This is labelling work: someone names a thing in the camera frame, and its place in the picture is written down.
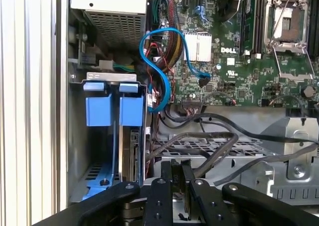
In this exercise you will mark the black RAM slot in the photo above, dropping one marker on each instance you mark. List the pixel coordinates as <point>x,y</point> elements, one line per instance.
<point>260,24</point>
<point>254,24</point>
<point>245,24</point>

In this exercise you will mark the metal socket cover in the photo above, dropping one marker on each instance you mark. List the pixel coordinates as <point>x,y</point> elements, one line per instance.
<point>294,75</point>

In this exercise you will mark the CPU socket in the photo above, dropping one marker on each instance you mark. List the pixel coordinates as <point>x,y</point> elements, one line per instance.
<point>286,24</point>

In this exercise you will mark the black cooling fan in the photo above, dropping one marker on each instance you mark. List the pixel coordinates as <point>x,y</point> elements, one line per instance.
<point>229,4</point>

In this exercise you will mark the metal disk bay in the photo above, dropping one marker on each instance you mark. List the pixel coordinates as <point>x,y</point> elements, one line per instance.
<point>77,136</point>

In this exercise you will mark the perforated metal drive cage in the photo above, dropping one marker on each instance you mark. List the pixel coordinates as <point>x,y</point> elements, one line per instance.
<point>294,141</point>

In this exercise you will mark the blue disk carrier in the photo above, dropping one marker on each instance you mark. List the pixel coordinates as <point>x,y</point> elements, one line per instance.
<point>93,86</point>

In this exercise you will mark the thin locking lever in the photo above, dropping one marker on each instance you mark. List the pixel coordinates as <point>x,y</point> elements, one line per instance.
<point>284,11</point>

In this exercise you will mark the silver power supply unit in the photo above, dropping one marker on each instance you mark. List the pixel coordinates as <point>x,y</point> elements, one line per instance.
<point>112,24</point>

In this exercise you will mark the hard disk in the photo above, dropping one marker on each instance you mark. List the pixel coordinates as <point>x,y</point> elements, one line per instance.
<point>99,111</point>

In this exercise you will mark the green Dell motherboard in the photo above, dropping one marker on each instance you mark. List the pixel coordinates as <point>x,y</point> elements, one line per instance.
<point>236,73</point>

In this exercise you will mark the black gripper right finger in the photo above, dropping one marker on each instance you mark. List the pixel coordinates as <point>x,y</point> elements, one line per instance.
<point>209,206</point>

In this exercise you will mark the blue motherboard data port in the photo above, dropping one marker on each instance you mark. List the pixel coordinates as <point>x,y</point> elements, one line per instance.
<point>201,13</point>

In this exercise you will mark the silver finned heat sink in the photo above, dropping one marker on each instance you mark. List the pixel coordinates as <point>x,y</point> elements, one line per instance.
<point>198,47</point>

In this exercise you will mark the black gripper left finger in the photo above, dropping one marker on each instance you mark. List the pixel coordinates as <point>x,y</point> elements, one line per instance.
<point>159,201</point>

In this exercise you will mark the round coin battery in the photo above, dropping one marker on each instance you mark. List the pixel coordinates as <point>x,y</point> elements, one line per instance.
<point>308,91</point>

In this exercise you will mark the black open PC case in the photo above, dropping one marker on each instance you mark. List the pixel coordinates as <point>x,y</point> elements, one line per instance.
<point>62,86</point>

